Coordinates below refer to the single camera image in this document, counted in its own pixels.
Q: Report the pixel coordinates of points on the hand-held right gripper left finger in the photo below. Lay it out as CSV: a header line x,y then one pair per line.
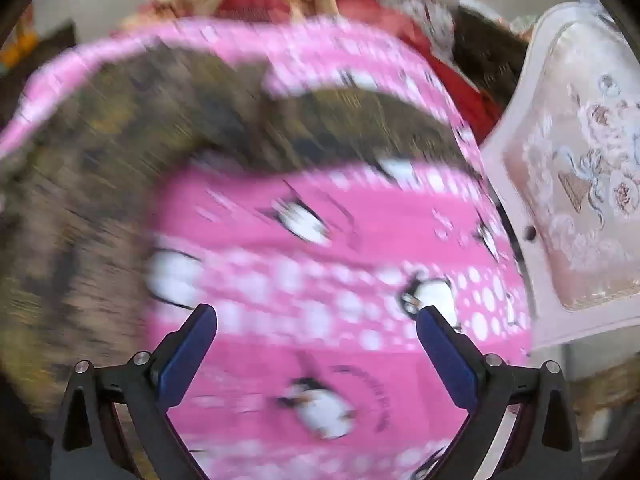
x,y
187,355

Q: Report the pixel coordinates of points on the dark wooden side cabinet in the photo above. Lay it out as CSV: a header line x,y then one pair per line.
x,y
45,55

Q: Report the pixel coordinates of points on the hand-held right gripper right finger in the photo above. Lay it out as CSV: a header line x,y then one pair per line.
x,y
447,360

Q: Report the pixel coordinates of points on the dark carved wooden cabinet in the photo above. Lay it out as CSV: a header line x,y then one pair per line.
x,y
490,60

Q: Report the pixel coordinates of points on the pink penguin print blanket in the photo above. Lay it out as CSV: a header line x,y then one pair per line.
x,y
325,280

